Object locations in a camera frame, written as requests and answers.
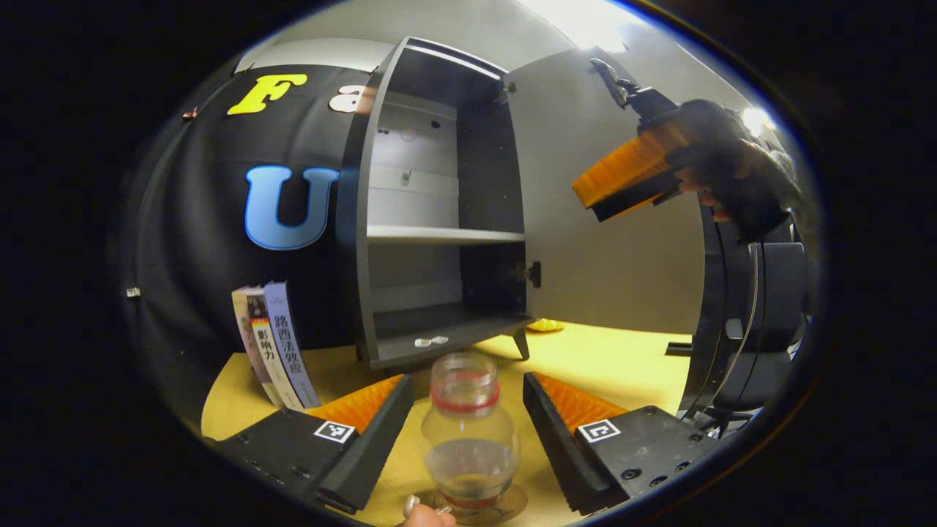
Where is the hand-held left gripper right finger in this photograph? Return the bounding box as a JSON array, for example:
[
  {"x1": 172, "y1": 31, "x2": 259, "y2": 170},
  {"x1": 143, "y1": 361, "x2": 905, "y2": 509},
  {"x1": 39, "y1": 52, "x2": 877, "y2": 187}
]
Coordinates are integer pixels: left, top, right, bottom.
[{"x1": 522, "y1": 371, "x2": 722, "y2": 517}]

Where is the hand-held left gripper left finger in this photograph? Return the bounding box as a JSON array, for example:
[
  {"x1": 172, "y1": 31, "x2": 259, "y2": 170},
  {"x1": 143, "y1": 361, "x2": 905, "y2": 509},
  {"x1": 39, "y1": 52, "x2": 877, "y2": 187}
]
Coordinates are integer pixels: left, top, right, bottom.
[{"x1": 209, "y1": 373, "x2": 416, "y2": 515}]

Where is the round brown coaster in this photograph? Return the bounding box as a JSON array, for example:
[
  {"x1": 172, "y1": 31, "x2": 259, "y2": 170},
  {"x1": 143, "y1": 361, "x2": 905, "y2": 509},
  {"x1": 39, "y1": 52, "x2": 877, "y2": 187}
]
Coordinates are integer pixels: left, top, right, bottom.
[{"x1": 412, "y1": 482, "x2": 529, "y2": 526}]

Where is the clear plastic bottle red band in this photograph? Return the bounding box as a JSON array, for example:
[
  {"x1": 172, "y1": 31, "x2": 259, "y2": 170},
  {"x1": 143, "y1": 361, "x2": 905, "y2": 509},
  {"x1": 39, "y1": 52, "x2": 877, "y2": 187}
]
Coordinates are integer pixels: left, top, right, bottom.
[{"x1": 421, "y1": 351, "x2": 522, "y2": 513}]

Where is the beige cabinet door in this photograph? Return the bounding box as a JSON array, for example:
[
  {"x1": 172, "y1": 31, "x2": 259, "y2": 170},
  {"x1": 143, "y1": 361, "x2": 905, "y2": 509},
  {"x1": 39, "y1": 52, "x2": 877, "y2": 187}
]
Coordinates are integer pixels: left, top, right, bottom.
[{"x1": 504, "y1": 45, "x2": 707, "y2": 336}]

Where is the dark grey cabinet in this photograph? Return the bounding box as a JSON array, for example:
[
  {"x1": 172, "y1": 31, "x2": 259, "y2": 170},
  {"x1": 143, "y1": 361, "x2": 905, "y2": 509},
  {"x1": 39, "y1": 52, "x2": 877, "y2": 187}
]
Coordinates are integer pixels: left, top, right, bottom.
[{"x1": 337, "y1": 37, "x2": 542, "y2": 370}]

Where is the grey cabinet shelf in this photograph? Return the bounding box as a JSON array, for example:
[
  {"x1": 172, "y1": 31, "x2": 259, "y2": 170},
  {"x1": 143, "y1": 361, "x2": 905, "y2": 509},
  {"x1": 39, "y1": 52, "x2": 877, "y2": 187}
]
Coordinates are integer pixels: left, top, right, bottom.
[{"x1": 366, "y1": 225, "x2": 526, "y2": 246}]

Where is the small ceiling light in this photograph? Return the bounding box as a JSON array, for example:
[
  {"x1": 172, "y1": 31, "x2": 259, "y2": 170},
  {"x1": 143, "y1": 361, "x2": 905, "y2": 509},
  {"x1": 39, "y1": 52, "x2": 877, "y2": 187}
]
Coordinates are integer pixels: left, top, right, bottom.
[{"x1": 741, "y1": 106, "x2": 777, "y2": 138}]

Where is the lavender blue book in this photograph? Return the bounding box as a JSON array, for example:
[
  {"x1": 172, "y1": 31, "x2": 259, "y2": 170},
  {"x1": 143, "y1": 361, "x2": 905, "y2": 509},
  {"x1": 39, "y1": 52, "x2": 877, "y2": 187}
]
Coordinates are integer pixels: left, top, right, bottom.
[{"x1": 264, "y1": 282, "x2": 323, "y2": 408}]

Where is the grey white book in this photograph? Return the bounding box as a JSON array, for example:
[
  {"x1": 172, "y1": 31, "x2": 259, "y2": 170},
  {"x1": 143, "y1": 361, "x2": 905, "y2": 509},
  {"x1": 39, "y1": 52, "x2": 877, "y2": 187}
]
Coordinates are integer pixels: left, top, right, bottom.
[{"x1": 232, "y1": 287, "x2": 283, "y2": 407}]

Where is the black backdrop cloth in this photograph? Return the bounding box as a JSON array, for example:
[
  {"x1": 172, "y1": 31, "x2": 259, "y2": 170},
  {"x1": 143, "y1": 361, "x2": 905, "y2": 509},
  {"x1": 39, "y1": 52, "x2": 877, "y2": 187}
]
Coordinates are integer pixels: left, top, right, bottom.
[{"x1": 121, "y1": 64, "x2": 381, "y2": 425}]

